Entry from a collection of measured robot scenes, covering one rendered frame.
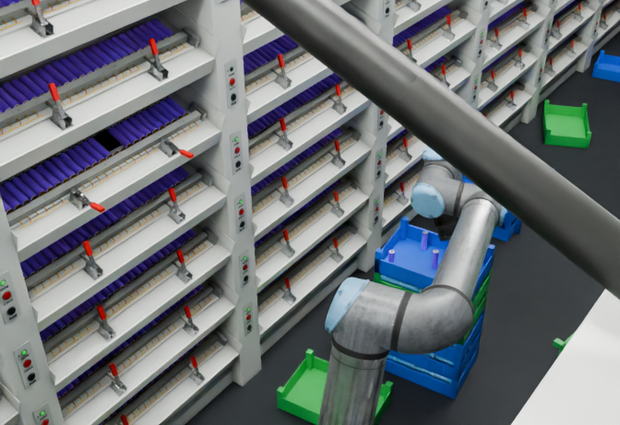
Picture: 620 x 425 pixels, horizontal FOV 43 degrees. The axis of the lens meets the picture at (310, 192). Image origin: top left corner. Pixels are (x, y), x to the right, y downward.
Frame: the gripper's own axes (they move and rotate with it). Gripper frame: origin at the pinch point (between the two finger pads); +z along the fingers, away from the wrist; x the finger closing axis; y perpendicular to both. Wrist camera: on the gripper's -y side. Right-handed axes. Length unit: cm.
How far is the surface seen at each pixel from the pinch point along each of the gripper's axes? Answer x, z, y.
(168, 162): 19, -62, 65
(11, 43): 42, -107, 75
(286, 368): -3, 36, 65
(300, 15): 143, -138, 11
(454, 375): 9.6, 39.6, 12.1
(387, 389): 11, 38, 33
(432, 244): -16.5, 8.5, 9.8
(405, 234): -19.5, 4.8, 17.3
